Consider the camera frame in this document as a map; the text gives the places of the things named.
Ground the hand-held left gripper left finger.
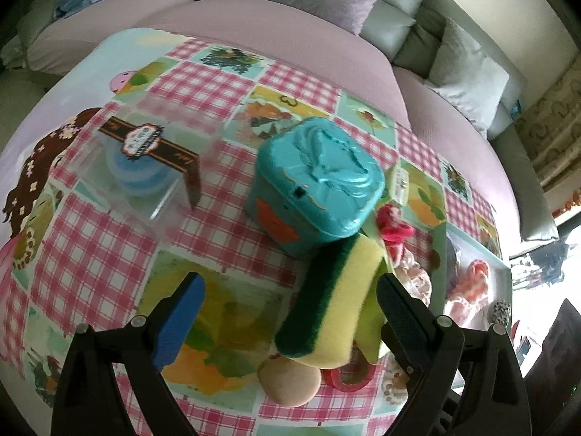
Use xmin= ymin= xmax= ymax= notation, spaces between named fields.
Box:
xmin=51 ymin=272 xmax=207 ymax=436

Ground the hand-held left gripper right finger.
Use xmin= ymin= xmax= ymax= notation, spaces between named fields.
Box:
xmin=377 ymin=274 xmax=532 ymax=436

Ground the yellow green sponge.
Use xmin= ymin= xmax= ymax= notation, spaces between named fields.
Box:
xmin=275 ymin=231 xmax=386 ymax=368

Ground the pink knitted cloth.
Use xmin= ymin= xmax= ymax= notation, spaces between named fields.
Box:
xmin=445 ymin=259 xmax=493 ymax=328

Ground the red scrunchie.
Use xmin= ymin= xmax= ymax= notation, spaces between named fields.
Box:
xmin=374 ymin=204 xmax=416 ymax=262

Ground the red ring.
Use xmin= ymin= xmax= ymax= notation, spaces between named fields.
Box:
xmin=321 ymin=350 xmax=377 ymax=393

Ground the leopard print scrunchie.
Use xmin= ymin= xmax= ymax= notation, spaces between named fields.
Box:
xmin=491 ymin=299 xmax=511 ymax=325

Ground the teal shallow cardboard box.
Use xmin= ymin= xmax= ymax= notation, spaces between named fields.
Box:
xmin=431 ymin=225 xmax=513 ymax=328

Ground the beige makeup sponge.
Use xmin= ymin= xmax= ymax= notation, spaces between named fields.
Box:
xmin=258 ymin=355 xmax=321 ymax=407

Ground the pink checked printed tablecloth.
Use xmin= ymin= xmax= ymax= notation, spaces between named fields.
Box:
xmin=0 ymin=27 xmax=509 ymax=436

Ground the green tissue packet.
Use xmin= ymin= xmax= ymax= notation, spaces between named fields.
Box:
xmin=381 ymin=163 xmax=411 ymax=207

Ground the teal square tin box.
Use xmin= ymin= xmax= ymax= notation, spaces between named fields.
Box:
xmin=245 ymin=117 xmax=386 ymax=259

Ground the clear plastic box brown ribbon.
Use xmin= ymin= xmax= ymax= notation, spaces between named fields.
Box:
xmin=75 ymin=95 xmax=228 ymax=225

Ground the red hanging decoration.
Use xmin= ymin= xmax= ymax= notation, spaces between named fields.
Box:
xmin=554 ymin=191 xmax=581 ymax=219

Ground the beige patterned curtain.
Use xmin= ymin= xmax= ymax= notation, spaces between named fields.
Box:
xmin=517 ymin=54 xmax=581 ymax=191

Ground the light grey cushion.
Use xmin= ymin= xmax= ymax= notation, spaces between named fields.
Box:
xmin=424 ymin=17 xmax=511 ymax=130

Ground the grey sofa pink seat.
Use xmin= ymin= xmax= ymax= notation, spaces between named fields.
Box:
xmin=0 ymin=0 xmax=561 ymax=255

